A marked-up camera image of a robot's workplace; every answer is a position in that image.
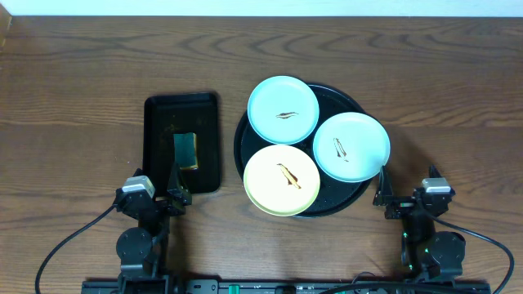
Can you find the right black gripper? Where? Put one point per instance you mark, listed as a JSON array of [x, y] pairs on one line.
[[401, 205]]

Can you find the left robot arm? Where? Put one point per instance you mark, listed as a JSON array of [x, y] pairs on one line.
[[143, 249]]

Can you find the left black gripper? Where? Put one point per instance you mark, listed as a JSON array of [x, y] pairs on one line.
[[159, 202]]

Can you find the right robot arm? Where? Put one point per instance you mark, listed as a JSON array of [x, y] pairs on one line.
[[432, 256]]

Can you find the black round tray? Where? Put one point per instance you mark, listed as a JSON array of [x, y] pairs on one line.
[[334, 195]]

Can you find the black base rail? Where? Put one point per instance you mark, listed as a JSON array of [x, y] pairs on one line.
[[212, 286]]

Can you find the pale green plate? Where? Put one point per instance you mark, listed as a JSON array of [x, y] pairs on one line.
[[351, 147]]

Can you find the black rectangular tray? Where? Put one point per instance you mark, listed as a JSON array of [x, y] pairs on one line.
[[166, 115]]

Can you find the yellow green scrub sponge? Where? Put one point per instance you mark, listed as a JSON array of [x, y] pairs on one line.
[[185, 145]]

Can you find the yellow plate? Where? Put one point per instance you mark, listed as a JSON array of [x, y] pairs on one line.
[[281, 180]]

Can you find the light blue plate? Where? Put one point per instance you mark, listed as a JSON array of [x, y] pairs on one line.
[[283, 110]]

